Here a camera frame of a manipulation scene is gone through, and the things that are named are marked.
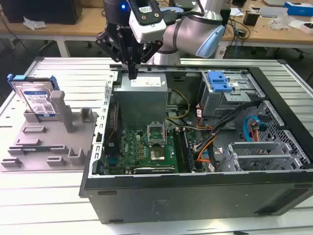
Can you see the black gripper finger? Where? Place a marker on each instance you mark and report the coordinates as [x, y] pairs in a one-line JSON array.
[[151, 51], [107, 44]]

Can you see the hard disk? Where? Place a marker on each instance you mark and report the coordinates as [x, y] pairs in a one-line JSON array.
[[36, 100]]

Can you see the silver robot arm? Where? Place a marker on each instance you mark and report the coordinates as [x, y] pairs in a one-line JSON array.
[[188, 29]]

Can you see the long wooden desk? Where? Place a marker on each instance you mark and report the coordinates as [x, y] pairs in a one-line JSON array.
[[85, 27]]

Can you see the grey power supply unit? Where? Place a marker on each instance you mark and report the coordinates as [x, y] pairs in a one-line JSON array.
[[139, 102]]

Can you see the large black box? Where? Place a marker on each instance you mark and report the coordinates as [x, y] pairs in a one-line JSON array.
[[49, 12]]

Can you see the blue plastic drive latch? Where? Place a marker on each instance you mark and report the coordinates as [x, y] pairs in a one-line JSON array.
[[217, 80]]

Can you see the crumpled white plastic bag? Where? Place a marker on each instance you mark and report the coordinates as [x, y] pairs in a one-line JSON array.
[[34, 23]]

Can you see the black speaker box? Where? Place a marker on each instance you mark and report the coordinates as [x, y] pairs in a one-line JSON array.
[[226, 17]]

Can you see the grey optical drive cage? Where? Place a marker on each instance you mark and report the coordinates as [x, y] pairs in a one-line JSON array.
[[220, 105]]

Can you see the white paper sheet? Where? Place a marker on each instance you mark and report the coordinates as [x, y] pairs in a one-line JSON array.
[[236, 12]]

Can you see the green motherboard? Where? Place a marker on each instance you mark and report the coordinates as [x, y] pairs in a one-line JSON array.
[[132, 147]]

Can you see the CPU socket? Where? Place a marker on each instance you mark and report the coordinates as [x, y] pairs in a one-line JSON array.
[[157, 154]]

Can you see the black RAM slot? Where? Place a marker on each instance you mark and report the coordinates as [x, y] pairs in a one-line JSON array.
[[187, 151], [179, 151]]

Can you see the small black cube box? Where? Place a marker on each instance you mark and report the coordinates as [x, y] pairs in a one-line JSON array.
[[250, 19]]

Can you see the grey plastic parts rack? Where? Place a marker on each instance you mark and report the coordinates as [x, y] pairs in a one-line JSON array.
[[49, 137]]

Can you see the black graphics card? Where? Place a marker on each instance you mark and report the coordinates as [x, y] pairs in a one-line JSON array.
[[154, 170]]

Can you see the grey flat box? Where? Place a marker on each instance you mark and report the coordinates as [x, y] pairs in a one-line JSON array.
[[271, 12]]

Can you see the clear plastic packaging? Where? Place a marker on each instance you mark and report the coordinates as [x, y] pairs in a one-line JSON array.
[[278, 22]]

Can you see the white box black insert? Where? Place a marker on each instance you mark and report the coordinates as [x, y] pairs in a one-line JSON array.
[[299, 25]]

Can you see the black PC case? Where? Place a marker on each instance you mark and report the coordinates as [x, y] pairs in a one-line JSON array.
[[195, 195]]

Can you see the blue cardboard box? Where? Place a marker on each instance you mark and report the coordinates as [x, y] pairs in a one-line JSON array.
[[300, 9]]

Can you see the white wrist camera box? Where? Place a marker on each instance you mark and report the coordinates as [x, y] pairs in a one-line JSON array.
[[149, 27]]

